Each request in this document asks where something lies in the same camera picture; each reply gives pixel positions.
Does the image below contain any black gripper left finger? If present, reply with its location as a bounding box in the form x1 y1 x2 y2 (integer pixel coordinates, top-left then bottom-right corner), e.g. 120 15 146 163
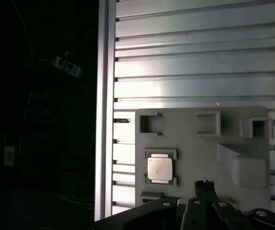
94 180 210 230

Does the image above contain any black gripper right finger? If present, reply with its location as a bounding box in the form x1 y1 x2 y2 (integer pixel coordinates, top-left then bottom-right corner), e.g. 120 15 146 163
205 179 275 230

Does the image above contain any silver CPU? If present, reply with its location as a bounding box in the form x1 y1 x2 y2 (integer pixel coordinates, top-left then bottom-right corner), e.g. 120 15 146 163
143 150 177 185

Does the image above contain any grey plastic parts rack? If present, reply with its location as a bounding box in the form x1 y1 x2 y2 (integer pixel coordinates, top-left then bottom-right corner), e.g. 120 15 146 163
134 106 272 209

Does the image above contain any white power strip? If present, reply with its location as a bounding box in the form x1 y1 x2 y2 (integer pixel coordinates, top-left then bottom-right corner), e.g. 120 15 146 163
52 55 83 78

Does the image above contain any thin floor cable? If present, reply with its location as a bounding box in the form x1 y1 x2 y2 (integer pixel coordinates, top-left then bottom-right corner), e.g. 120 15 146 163
10 0 36 115

